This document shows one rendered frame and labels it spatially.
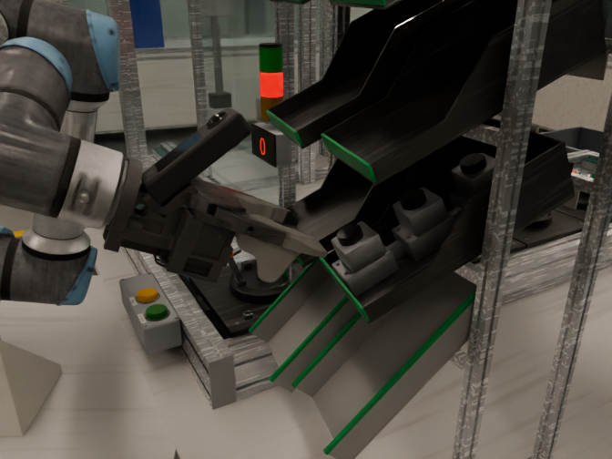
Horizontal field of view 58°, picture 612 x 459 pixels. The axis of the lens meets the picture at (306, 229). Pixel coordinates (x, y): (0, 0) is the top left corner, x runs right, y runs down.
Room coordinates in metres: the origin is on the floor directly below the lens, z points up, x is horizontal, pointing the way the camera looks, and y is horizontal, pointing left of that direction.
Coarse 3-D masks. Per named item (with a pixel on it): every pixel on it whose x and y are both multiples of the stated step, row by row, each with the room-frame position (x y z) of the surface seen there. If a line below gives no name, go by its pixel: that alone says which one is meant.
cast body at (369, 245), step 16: (352, 224) 0.58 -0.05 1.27; (336, 240) 0.58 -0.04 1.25; (352, 240) 0.56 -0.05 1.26; (368, 240) 0.56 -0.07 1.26; (352, 256) 0.55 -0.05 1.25; (368, 256) 0.56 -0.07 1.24; (384, 256) 0.57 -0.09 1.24; (400, 256) 0.59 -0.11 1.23; (336, 272) 0.58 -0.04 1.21; (352, 272) 0.56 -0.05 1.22; (368, 272) 0.56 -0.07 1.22; (384, 272) 0.57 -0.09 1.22; (352, 288) 0.55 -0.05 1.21; (368, 288) 0.56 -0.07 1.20
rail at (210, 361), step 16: (128, 256) 1.28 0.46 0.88; (144, 256) 1.12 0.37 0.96; (144, 272) 1.13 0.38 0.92; (160, 272) 1.05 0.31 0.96; (176, 288) 0.98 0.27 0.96; (176, 304) 0.92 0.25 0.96; (192, 304) 0.92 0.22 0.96; (192, 320) 0.86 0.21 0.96; (208, 320) 0.86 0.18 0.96; (192, 336) 0.81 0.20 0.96; (208, 336) 0.82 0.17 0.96; (192, 352) 0.82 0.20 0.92; (208, 352) 0.76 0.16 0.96; (224, 352) 0.76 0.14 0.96; (192, 368) 0.83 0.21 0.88; (208, 368) 0.74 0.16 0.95; (224, 368) 0.75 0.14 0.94; (208, 384) 0.75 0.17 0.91; (224, 384) 0.75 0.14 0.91; (208, 400) 0.76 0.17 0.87; (224, 400) 0.75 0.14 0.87
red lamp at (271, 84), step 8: (280, 72) 1.19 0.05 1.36; (264, 80) 1.17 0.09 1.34; (272, 80) 1.17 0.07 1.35; (280, 80) 1.18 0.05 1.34; (264, 88) 1.17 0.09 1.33; (272, 88) 1.17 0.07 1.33; (280, 88) 1.18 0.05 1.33; (264, 96) 1.17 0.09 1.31; (272, 96) 1.17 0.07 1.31; (280, 96) 1.18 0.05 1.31
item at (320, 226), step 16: (336, 160) 0.79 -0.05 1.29; (336, 176) 0.79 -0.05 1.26; (352, 176) 0.80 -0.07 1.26; (400, 176) 0.68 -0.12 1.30; (320, 192) 0.78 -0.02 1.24; (336, 192) 0.79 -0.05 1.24; (352, 192) 0.77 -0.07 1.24; (368, 192) 0.67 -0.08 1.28; (384, 192) 0.68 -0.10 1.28; (288, 208) 0.77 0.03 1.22; (304, 208) 0.77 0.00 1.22; (320, 208) 0.77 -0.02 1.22; (336, 208) 0.75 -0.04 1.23; (352, 208) 0.73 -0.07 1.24; (368, 208) 0.67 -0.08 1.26; (384, 208) 0.68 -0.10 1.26; (288, 224) 0.76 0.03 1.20; (304, 224) 0.74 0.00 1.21; (320, 224) 0.72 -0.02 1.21; (336, 224) 0.71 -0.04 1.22; (368, 224) 0.67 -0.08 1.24; (320, 240) 0.65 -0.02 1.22; (304, 256) 0.64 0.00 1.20
